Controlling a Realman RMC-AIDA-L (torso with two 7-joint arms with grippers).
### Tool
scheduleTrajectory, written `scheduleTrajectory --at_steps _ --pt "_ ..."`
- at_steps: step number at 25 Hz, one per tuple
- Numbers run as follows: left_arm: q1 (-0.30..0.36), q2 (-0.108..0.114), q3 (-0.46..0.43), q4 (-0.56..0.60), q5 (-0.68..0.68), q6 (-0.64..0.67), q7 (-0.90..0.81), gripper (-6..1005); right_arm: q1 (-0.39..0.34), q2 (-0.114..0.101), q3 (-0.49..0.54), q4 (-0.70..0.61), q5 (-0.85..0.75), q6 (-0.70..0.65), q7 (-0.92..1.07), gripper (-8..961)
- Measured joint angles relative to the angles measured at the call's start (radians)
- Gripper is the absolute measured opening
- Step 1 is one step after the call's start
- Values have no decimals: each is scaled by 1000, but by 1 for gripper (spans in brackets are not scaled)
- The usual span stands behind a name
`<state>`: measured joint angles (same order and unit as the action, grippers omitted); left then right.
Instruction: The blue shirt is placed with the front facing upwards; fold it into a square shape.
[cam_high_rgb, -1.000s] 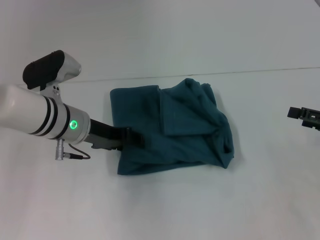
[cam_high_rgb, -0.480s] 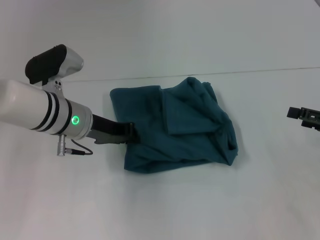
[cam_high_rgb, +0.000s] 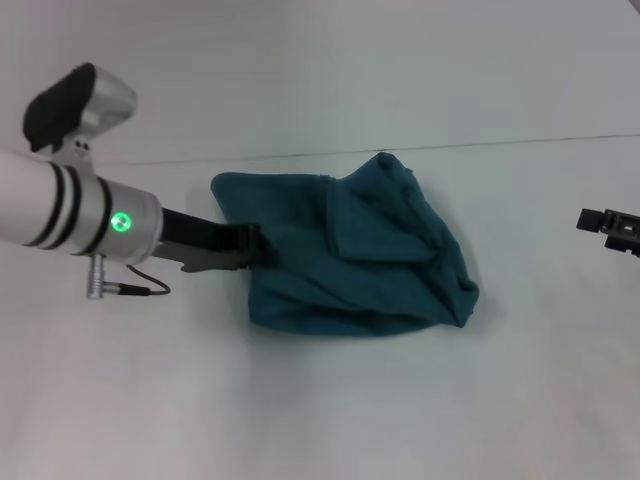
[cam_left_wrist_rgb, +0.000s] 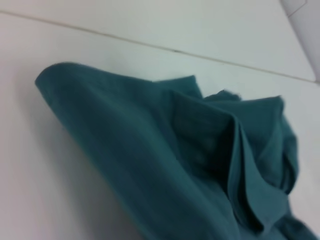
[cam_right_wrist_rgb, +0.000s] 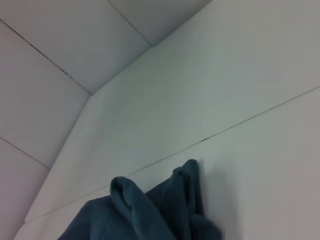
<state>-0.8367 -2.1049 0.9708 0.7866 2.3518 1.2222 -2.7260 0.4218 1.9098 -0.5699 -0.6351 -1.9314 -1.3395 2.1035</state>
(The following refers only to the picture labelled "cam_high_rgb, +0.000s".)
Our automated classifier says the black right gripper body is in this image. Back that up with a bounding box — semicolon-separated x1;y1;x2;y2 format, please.
601;209;640;257

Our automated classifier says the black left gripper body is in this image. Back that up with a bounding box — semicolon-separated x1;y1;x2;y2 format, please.
153;206;252;275

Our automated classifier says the teal T-shirt pink FREE print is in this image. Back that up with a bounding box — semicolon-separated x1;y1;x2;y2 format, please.
209;150;481;341

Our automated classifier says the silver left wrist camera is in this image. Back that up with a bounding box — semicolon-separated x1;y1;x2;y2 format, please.
22;61;139;167

